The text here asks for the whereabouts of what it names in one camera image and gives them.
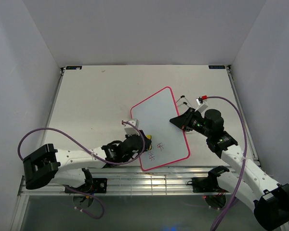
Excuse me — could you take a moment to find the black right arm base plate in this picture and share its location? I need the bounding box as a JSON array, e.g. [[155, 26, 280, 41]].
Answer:
[[186, 177, 225, 193]]

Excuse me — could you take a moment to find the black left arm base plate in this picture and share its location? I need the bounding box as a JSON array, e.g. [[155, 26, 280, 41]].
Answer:
[[70, 178, 107, 193]]

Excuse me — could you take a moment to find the blue left corner label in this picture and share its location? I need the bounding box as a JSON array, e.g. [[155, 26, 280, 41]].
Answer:
[[66, 65, 82, 70]]

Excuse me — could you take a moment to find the wire whiteboard stand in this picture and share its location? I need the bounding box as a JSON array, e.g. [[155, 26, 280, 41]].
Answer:
[[175, 95, 193, 133]]

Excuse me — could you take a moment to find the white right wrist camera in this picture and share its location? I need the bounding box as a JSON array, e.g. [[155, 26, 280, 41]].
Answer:
[[196, 95, 208, 113]]

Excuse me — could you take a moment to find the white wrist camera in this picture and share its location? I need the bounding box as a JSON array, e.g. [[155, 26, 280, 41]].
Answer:
[[196, 95, 208, 113], [121, 118, 139, 136]]

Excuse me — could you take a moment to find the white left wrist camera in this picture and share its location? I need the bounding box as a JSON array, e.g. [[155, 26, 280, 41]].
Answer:
[[121, 118, 139, 136]]

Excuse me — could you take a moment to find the blue right corner label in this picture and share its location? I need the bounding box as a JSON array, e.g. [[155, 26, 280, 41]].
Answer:
[[208, 65, 226, 69]]

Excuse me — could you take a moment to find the pink framed whiteboard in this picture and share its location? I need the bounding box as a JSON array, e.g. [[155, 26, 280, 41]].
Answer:
[[130, 87, 191, 171]]

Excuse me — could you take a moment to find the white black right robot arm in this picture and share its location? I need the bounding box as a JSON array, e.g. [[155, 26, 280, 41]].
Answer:
[[170, 108, 289, 231]]

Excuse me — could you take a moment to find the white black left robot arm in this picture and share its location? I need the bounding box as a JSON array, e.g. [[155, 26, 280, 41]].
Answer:
[[22, 130, 152, 193]]

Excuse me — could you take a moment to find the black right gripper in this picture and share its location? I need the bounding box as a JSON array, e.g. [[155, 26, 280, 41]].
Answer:
[[169, 107, 211, 138]]

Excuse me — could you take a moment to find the yellow black whiteboard eraser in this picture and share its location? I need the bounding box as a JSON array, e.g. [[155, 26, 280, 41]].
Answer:
[[145, 135, 152, 151]]

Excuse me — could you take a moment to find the blue corner label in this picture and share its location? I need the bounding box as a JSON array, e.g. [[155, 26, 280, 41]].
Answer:
[[66, 65, 82, 70], [208, 65, 226, 69]]

